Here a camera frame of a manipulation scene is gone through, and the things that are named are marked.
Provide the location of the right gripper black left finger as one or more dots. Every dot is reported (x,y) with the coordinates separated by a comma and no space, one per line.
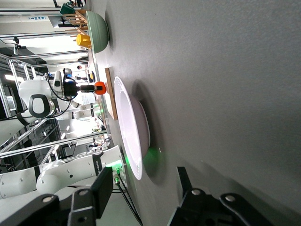
(102,188)

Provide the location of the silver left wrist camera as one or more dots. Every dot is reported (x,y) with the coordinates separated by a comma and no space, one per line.
(57,81)

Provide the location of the wooden peg drying rack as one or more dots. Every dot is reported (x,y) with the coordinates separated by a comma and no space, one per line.
(75,20)

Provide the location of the pale green bowl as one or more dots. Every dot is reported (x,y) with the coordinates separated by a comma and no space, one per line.
(98,30)

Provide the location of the white round plate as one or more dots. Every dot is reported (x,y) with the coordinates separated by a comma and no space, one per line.
(131,127)

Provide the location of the wooden cutting board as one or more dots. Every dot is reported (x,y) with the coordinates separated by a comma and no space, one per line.
(111,99)

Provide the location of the aluminium frame structure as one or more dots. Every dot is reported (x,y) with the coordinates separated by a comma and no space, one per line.
(47,143)

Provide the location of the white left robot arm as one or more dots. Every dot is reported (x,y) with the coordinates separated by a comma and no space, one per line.
(70,169)

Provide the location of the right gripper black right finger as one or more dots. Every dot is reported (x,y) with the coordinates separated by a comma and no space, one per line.
(200,207)

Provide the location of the yellow cup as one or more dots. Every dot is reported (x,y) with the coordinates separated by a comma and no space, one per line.
(83,40)

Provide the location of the dark green bag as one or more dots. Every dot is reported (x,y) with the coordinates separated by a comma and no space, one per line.
(67,9)

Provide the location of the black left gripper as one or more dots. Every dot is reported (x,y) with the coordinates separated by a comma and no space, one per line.
(71,87)

